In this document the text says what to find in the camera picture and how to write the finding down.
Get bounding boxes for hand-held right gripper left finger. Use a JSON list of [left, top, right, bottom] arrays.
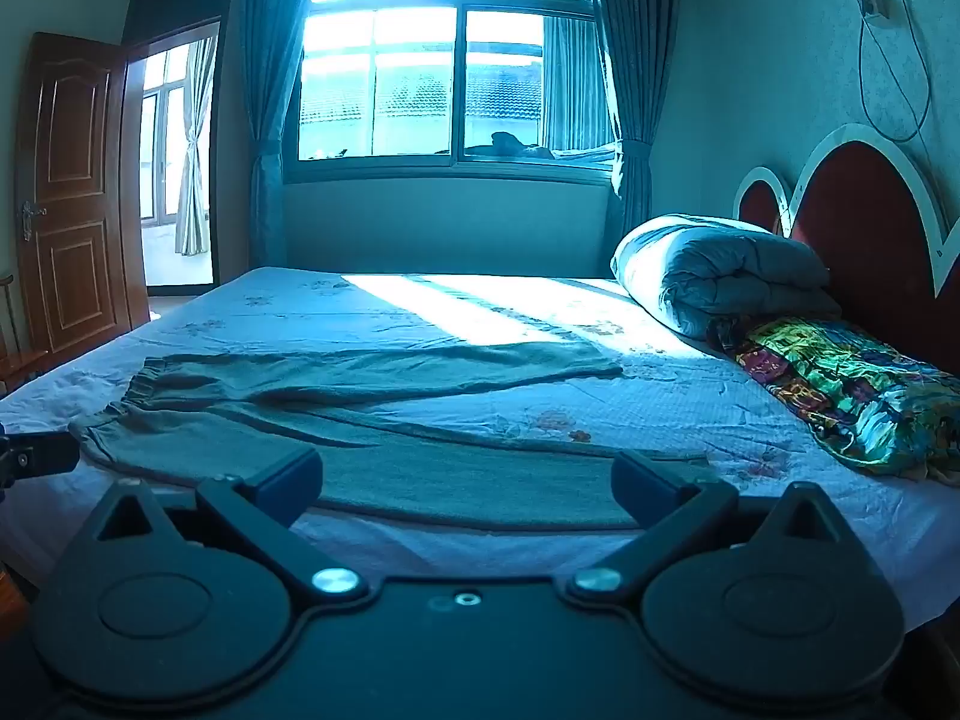
[[90, 441, 370, 605]]

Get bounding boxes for folded blue quilt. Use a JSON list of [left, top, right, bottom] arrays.
[[610, 214, 842, 340]]

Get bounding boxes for bed with floral sheet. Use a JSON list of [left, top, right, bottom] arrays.
[[0, 266, 960, 635]]

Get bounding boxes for wooden chair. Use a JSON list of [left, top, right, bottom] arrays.
[[0, 274, 47, 400]]

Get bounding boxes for thin wall cable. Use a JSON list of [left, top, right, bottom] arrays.
[[855, 0, 935, 145]]

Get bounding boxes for red and white headboard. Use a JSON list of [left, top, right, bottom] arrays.
[[733, 124, 960, 376]]

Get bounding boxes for white curtain in next room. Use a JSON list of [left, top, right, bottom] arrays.
[[175, 36, 218, 257]]

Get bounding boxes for large bedroom window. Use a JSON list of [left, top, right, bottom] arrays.
[[289, 0, 620, 182]]

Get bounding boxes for colourful patterned pillow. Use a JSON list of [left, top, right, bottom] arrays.
[[709, 315, 960, 482]]

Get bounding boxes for blue curtain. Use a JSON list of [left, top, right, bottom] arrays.
[[225, 0, 327, 271], [589, 0, 687, 222]]

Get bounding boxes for window in next room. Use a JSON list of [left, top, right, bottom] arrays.
[[139, 41, 192, 226]]

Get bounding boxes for dark object on windowsill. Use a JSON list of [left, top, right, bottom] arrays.
[[465, 131, 557, 161]]

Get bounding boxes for brown wooden door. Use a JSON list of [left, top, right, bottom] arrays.
[[15, 32, 151, 355]]

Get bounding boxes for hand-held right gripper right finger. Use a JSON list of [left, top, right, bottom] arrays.
[[564, 450, 845, 605]]

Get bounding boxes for grey-green pants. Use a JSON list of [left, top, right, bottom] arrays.
[[69, 341, 710, 532]]

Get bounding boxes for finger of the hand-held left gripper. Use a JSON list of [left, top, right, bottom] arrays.
[[0, 427, 81, 482]]

